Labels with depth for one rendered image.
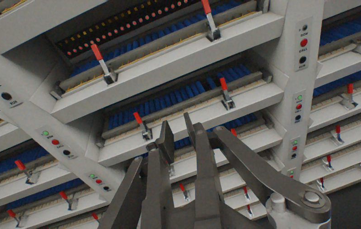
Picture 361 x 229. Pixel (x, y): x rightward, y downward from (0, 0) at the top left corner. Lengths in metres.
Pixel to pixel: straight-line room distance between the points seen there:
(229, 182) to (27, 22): 0.79
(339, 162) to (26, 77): 1.27
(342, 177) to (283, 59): 0.94
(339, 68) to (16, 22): 0.79
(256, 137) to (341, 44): 0.39
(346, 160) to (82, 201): 1.26
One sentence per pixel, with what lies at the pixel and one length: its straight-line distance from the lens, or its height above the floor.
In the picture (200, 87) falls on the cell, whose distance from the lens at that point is 0.49.
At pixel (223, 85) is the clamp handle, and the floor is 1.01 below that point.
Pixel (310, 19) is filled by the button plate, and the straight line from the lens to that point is 0.48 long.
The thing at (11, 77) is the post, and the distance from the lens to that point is 0.48.
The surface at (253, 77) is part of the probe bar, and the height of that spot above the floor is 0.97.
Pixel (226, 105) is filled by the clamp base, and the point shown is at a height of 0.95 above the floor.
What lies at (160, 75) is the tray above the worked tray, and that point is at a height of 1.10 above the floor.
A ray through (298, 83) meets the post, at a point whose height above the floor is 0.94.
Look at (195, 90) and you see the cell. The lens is 0.49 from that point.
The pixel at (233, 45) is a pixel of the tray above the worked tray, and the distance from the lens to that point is 0.39.
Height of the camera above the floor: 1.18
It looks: 30 degrees down
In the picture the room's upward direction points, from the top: 23 degrees counter-clockwise
